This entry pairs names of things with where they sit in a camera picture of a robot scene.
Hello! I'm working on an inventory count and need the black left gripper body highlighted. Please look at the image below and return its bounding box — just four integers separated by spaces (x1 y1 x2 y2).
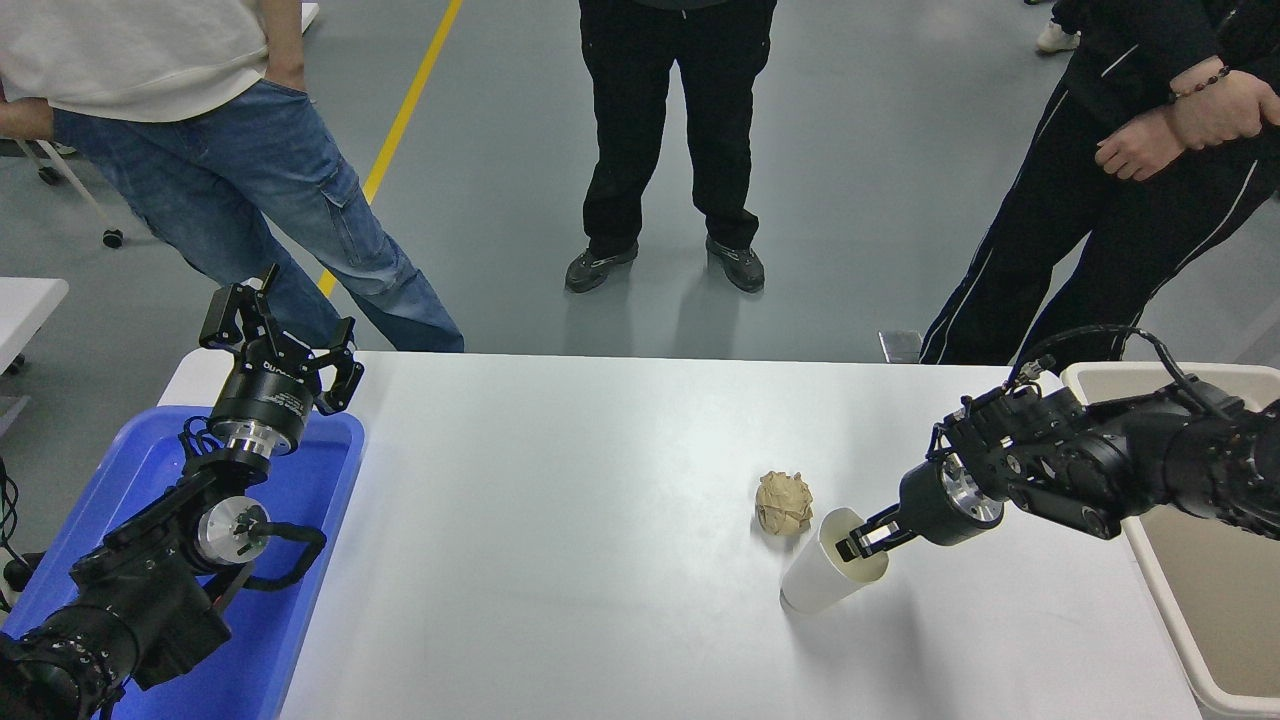
207 350 323 449

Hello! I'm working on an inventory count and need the blue plastic tray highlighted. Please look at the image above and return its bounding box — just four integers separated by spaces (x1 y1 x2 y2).
0 405 366 720

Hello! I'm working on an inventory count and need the person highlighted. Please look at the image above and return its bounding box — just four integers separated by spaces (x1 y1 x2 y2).
0 0 466 353
918 0 1280 366
565 0 779 295

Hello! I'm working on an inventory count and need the black floor cable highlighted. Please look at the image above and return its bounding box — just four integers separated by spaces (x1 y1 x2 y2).
0 455 46 613

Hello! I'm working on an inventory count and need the person's bare hand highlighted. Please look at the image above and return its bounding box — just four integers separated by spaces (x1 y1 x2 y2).
1095 107 1187 182

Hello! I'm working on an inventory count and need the white paper cup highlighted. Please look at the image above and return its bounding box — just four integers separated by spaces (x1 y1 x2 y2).
780 507 890 616

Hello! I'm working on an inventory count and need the large pale plastic bin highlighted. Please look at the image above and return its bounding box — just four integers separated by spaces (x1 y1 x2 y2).
1060 362 1280 720

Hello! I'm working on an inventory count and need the small white side table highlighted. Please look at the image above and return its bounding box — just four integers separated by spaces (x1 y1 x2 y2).
0 278 71 436

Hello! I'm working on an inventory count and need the person's braceleted hand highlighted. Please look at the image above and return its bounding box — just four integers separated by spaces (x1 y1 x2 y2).
1167 70 1280 151

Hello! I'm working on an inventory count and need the beaded bracelet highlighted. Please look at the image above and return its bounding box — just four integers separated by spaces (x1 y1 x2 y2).
1170 65 1231 103

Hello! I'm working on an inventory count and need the white wheeled stand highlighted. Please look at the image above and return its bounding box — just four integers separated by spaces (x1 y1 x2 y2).
0 138 126 249

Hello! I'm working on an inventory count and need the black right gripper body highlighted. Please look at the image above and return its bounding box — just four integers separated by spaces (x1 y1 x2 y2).
898 457 976 547

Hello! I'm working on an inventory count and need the crumpled tan paper ball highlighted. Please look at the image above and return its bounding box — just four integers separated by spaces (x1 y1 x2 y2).
754 471 814 538

